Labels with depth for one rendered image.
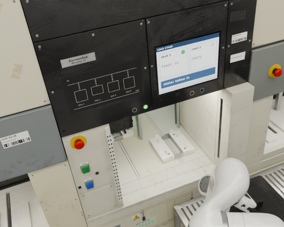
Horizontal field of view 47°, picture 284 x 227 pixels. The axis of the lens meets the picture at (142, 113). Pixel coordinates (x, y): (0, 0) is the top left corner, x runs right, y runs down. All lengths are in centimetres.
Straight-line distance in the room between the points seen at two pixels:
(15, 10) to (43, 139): 50
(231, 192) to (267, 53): 90
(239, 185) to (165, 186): 99
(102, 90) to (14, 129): 35
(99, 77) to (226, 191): 66
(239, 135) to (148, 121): 76
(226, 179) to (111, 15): 67
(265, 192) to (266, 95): 48
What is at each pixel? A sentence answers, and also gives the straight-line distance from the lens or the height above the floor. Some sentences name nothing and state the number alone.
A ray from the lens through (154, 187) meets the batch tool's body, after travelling 178.
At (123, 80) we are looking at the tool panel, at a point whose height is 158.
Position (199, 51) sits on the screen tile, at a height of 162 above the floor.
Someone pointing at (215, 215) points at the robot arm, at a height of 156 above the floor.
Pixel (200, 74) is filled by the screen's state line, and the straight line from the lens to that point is 142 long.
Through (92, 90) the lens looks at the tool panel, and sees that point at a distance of 125.
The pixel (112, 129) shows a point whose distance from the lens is 203.
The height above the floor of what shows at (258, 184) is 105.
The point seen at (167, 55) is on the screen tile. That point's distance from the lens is 130.
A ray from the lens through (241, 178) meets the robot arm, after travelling 85.
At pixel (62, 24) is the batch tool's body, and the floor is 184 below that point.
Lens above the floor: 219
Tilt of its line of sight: 35 degrees down
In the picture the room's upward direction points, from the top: 6 degrees counter-clockwise
